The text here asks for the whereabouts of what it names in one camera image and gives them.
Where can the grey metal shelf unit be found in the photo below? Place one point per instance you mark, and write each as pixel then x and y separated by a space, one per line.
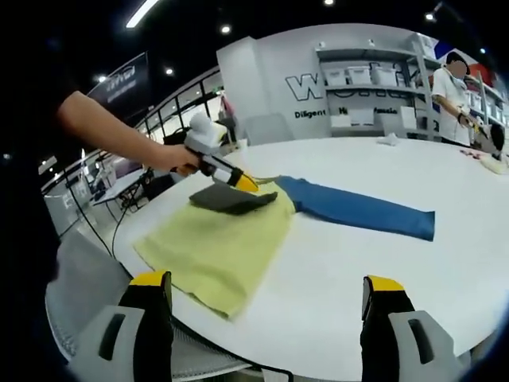
pixel 421 79

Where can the person's dark clothing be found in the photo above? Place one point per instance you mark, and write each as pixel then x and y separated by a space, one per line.
pixel 24 199

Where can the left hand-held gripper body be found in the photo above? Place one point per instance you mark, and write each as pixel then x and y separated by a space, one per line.
pixel 203 135

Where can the dark hanging banner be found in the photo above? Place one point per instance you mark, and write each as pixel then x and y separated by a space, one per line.
pixel 119 79

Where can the row of ceiling spotlights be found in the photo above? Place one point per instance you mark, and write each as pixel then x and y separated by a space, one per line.
pixel 226 28

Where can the person's left hand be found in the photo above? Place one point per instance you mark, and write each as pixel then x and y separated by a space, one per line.
pixel 171 157

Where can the cream cloth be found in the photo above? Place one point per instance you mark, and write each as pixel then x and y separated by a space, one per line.
pixel 495 166

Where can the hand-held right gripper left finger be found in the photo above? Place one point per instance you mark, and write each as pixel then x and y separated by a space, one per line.
pixel 139 318

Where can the long ceiling light strip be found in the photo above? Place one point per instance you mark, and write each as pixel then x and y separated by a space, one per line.
pixel 141 14

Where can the white office desk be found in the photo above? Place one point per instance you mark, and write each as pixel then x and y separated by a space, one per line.
pixel 119 187

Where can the grey mesh office chair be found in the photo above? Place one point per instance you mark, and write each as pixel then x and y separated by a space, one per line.
pixel 83 274

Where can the white storage bin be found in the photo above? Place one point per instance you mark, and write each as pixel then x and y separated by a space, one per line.
pixel 340 76
pixel 385 74
pixel 360 75

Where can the small pink items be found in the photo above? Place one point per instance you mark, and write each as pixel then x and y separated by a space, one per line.
pixel 470 154

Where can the yellow garment grey blue sleeves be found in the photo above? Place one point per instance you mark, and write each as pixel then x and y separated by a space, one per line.
pixel 222 242

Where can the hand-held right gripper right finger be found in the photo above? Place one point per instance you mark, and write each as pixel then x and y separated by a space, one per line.
pixel 385 318

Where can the crumpled white cloth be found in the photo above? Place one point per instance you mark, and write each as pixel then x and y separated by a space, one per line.
pixel 387 140

